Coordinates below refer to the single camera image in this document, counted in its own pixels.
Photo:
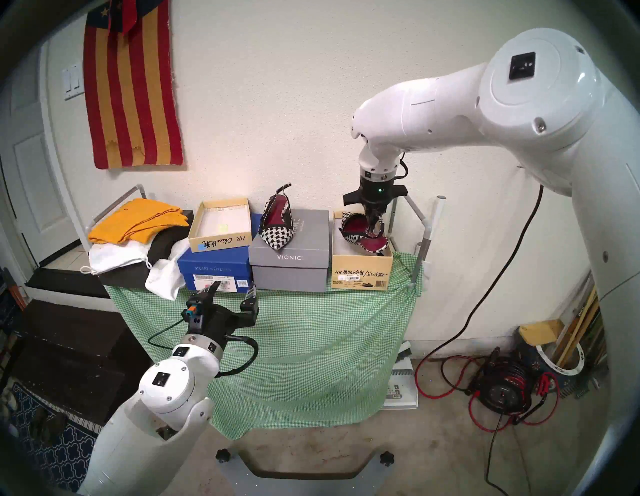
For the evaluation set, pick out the dark slipper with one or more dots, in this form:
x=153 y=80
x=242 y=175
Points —
x=56 y=430
x=39 y=425

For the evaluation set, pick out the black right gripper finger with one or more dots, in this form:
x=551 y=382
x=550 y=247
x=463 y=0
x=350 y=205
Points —
x=370 y=219
x=381 y=220

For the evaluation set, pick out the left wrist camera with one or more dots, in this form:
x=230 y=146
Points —
x=192 y=310

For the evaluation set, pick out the black flat box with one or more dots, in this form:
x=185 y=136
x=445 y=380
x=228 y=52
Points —
x=125 y=277

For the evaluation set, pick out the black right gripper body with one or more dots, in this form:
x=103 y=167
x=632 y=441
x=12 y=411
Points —
x=375 y=192

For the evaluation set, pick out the black base knob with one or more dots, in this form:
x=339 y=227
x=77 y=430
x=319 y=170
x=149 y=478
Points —
x=222 y=455
x=386 y=458

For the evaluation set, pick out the tan block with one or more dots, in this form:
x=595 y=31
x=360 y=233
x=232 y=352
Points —
x=540 y=332

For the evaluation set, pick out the small tan open box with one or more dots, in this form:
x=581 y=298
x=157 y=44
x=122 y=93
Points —
x=220 y=222

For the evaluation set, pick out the orange folded cloth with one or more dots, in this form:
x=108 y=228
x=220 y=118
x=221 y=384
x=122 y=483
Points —
x=132 y=220

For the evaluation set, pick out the blue white bucket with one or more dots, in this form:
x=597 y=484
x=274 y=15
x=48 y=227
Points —
x=565 y=372

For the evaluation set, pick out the white device under table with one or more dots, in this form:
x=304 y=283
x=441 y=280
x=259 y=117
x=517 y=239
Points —
x=400 y=390

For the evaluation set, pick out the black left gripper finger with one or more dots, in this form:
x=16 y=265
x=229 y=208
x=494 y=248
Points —
x=213 y=292
x=250 y=302

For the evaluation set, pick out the bundle of wooden sticks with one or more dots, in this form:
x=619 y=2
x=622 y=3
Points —
x=580 y=325

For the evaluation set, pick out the white cloth dust bag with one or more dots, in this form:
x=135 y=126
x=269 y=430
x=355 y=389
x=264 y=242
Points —
x=162 y=277

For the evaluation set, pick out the grey Vionic shoe box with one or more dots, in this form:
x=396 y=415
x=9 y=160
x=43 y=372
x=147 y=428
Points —
x=290 y=272

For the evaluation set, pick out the blue Stuart Weitzman shoe box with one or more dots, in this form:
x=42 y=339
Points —
x=215 y=262

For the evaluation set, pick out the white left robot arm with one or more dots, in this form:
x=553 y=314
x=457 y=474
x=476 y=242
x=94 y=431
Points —
x=165 y=385

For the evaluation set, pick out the red yellow striped wall hanging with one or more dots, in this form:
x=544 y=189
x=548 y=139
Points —
x=130 y=90

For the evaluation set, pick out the houndstooth slingback heel shoe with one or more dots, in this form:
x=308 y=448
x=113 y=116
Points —
x=275 y=235
x=357 y=235

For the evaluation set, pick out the blue patterned rug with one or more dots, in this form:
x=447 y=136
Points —
x=65 y=455

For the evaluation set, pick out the white light switch plate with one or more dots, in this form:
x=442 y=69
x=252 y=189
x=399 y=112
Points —
x=74 y=82

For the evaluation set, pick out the green checked tablecloth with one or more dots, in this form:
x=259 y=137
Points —
x=310 y=350

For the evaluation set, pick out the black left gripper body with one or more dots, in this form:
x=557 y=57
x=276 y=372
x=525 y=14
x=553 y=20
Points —
x=220 y=322

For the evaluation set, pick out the white panel door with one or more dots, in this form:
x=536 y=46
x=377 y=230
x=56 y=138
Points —
x=30 y=175

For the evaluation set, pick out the tan shoe box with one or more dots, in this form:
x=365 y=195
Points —
x=360 y=272

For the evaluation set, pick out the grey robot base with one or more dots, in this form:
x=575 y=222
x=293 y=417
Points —
x=305 y=482

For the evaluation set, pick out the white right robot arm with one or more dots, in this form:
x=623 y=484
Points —
x=475 y=110

